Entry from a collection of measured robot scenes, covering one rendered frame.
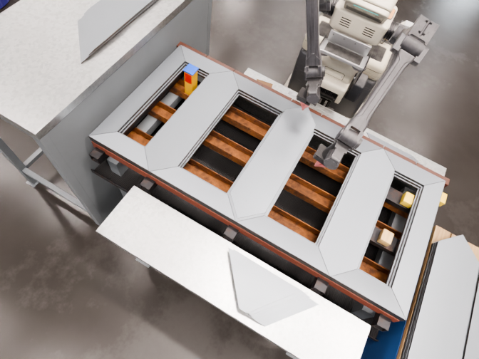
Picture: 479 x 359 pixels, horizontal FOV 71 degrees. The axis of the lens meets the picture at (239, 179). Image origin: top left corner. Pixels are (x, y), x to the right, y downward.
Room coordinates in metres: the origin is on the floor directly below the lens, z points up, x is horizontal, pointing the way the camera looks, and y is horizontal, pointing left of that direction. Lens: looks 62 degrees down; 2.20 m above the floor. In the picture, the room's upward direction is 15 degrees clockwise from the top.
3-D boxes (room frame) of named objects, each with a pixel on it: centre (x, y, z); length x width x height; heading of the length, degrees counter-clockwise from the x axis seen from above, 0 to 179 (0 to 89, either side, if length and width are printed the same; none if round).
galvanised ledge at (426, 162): (1.32, -0.47, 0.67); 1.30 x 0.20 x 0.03; 74
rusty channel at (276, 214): (0.70, -0.08, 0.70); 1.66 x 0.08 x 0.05; 74
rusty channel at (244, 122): (1.09, -0.20, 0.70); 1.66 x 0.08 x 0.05; 74
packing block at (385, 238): (0.66, -0.72, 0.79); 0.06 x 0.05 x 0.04; 164
